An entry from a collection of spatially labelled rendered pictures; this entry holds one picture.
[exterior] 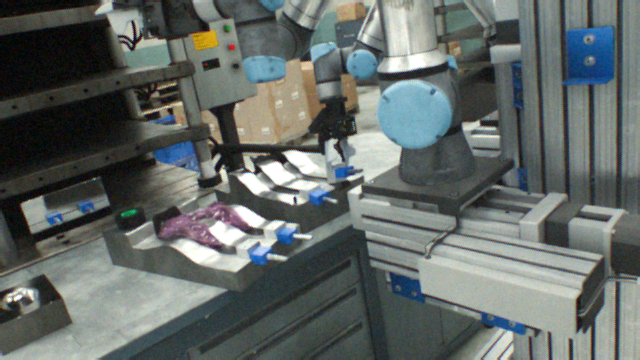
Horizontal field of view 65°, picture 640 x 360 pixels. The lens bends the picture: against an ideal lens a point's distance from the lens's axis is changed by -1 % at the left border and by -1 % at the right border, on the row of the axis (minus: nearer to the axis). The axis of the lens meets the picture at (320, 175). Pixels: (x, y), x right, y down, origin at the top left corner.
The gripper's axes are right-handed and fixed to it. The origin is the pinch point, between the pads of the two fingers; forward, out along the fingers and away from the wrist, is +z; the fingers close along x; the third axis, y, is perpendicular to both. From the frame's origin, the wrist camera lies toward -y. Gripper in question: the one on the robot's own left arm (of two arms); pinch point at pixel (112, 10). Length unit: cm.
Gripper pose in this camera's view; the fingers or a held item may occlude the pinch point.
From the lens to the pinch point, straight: 111.0
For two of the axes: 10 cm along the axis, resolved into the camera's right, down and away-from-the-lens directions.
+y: 1.3, 9.7, 1.8
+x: 3.4, -2.2, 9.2
